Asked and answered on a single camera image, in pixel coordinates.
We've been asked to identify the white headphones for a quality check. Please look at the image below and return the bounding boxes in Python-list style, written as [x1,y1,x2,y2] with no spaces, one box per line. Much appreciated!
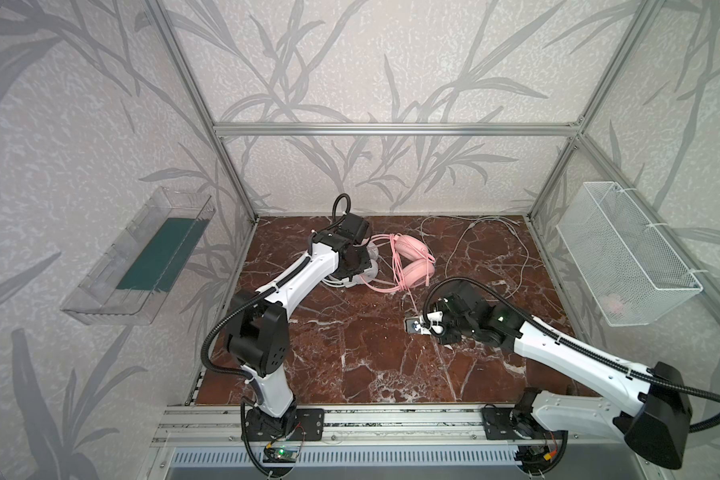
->
[322,241,379,288]

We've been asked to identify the pink headphone cable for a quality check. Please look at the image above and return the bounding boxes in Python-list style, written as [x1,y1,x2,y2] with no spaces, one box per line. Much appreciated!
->
[395,257,424,313]

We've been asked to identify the pink headphones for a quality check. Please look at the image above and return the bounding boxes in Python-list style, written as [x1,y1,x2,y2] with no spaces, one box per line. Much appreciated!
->
[365,234,435,294]

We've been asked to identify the white headphone cable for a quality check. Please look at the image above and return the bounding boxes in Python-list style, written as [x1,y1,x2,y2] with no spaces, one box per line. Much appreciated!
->
[419,215,532,301]

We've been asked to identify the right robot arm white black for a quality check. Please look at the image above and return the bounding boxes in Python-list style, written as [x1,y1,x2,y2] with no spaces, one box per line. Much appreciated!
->
[420,277,720,470]

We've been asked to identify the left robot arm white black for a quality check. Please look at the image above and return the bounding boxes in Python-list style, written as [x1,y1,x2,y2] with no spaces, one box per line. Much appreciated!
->
[200,213,371,421]

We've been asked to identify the pink item in basket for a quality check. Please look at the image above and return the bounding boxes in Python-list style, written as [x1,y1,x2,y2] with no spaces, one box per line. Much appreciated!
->
[599,293,625,316]

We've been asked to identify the right wiring connector board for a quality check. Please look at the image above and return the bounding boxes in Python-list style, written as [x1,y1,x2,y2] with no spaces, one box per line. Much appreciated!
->
[515,446,562,475]

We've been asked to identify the green circuit board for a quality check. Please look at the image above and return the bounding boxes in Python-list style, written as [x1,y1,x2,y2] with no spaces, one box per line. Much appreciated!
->
[264,446,300,463]

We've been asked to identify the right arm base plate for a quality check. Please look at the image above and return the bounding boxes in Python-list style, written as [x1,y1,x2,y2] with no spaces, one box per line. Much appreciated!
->
[480,404,568,441]

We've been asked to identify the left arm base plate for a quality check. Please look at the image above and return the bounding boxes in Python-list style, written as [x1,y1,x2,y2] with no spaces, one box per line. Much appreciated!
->
[243,408,325,442]

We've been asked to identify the white wire mesh basket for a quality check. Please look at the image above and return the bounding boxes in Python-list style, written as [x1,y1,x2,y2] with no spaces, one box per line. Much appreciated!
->
[557,181,703,327]

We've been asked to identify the aluminium front rail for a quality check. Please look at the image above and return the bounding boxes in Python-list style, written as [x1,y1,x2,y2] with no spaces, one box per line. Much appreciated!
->
[151,403,561,447]

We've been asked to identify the clear plastic wall bin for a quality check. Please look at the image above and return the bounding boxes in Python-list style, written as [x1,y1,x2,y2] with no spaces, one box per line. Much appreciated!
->
[61,187,216,326]

